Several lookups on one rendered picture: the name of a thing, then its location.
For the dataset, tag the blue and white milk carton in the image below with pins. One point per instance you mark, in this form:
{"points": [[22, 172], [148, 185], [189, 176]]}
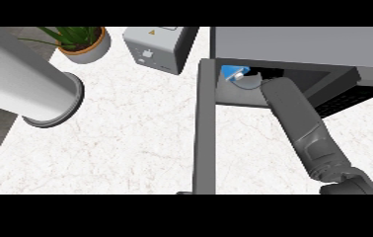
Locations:
{"points": [[232, 71]]}

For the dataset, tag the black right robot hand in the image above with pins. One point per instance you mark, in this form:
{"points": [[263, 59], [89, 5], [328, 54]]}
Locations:
{"points": [[266, 75]]}

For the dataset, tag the dark grey microwave door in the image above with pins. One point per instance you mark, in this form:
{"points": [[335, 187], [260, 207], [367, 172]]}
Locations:
{"points": [[205, 125]]}

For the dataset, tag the grey toaster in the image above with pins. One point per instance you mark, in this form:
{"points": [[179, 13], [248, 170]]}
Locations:
{"points": [[152, 50]]}

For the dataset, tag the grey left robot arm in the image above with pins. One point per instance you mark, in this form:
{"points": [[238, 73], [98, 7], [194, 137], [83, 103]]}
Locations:
{"points": [[34, 83]]}

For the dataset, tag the grey microwave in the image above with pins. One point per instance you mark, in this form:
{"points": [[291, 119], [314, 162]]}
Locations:
{"points": [[291, 45]]}

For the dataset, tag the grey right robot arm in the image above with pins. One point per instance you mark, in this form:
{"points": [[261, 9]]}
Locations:
{"points": [[301, 125]]}

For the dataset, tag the green plant in grey pot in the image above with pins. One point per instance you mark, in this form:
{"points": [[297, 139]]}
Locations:
{"points": [[84, 48]]}

